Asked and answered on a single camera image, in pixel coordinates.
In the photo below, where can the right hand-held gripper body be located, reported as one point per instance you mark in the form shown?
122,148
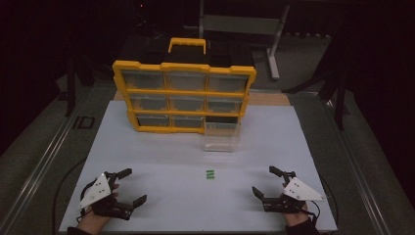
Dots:
300,191

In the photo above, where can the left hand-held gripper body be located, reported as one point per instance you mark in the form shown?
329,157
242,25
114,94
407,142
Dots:
98,192

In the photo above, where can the small green block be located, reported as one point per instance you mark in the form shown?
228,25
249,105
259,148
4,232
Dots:
210,177
210,172

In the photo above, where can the clear plastic drawer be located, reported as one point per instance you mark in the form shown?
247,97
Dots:
221,138

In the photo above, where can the yellow drawer organizer cabinet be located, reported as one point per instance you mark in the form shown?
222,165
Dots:
186,93

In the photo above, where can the person's right hand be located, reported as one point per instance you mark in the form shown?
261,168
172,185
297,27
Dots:
295,218

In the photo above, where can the person's left hand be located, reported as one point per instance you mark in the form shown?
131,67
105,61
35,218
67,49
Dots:
91,223

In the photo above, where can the black tripod stand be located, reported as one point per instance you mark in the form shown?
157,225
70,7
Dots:
339,98
71,88

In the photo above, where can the metal floor rail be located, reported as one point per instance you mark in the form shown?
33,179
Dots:
359,173
42,166

